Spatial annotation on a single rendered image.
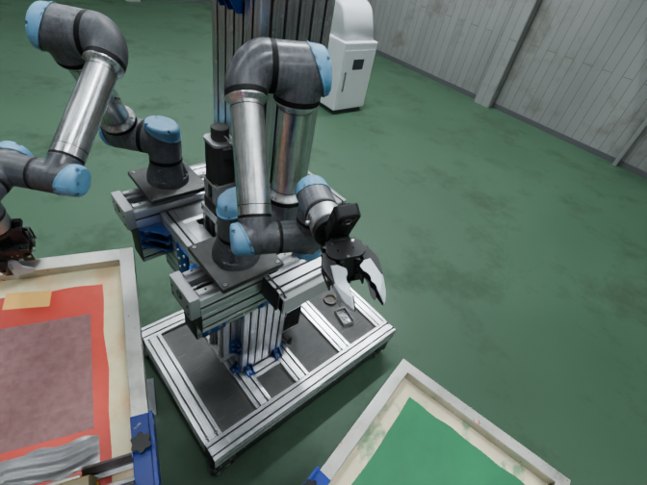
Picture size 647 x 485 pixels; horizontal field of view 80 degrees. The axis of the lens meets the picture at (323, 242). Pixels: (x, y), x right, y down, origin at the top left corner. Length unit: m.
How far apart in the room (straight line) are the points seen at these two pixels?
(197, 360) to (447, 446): 1.38
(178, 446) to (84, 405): 1.18
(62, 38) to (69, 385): 0.85
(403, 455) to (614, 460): 1.95
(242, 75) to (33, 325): 0.84
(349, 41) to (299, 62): 4.55
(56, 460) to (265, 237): 0.69
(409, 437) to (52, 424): 0.97
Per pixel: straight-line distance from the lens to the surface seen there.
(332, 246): 0.70
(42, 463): 1.17
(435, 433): 1.41
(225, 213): 1.11
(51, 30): 1.25
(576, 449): 2.98
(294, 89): 0.95
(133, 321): 1.19
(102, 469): 1.08
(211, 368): 2.24
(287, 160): 1.04
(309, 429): 2.34
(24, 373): 1.24
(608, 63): 7.22
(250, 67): 0.91
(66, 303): 1.28
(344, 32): 5.47
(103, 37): 1.19
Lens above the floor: 2.14
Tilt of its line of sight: 40 degrees down
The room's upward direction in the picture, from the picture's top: 12 degrees clockwise
